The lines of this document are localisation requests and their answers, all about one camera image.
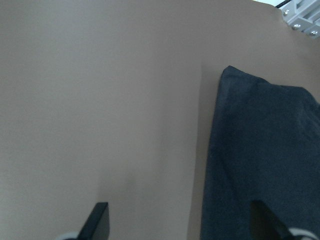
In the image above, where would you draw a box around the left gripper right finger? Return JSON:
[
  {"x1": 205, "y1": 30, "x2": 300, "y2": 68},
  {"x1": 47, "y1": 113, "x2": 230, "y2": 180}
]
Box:
[{"x1": 250, "y1": 200, "x2": 300, "y2": 240}]

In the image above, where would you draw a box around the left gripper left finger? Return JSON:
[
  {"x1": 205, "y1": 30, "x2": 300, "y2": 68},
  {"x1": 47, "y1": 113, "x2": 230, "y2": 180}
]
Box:
[{"x1": 77, "y1": 202, "x2": 110, "y2": 240}]

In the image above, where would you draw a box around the black t-shirt with logo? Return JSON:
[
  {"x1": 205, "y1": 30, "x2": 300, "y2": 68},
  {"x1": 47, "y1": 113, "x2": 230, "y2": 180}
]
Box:
[{"x1": 200, "y1": 66, "x2": 320, "y2": 240}]

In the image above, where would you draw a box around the aluminium frame post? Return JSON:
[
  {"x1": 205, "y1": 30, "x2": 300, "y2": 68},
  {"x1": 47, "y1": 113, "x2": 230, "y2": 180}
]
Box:
[{"x1": 275, "y1": 0, "x2": 320, "y2": 39}]

